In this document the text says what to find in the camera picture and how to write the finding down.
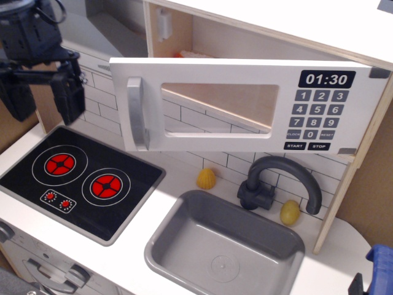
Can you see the grey range hood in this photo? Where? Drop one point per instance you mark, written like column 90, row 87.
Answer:
column 100, row 30

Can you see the grey toy sink basin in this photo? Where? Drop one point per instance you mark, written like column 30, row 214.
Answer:
column 211, row 246

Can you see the grey toy oven door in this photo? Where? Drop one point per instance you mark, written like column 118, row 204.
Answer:
column 54, row 272

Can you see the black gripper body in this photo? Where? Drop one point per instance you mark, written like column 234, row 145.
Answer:
column 42, row 70

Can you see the white magnetic door latch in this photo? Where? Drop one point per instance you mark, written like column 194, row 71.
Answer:
column 164, row 24

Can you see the yellow toy lemon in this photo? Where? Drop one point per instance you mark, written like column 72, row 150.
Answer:
column 206, row 179

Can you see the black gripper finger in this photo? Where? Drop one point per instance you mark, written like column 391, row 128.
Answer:
column 69, row 97
column 18, row 99

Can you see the black clamp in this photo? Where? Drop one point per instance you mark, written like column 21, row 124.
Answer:
column 356, row 287

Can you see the dark grey toy faucet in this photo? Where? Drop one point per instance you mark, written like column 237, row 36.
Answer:
column 269, row 173

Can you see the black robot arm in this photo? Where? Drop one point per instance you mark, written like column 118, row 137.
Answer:
column 32, row 54

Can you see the yellow toy potato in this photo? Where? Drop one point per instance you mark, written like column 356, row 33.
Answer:
column 290, row 213

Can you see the blue plastic object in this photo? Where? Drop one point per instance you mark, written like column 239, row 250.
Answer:
column 381, row 257

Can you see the white toy microwave door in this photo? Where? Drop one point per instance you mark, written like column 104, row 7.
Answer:
column 240, row 105

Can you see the black toy stovetop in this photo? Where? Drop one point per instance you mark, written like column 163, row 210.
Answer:
column 92, row 188

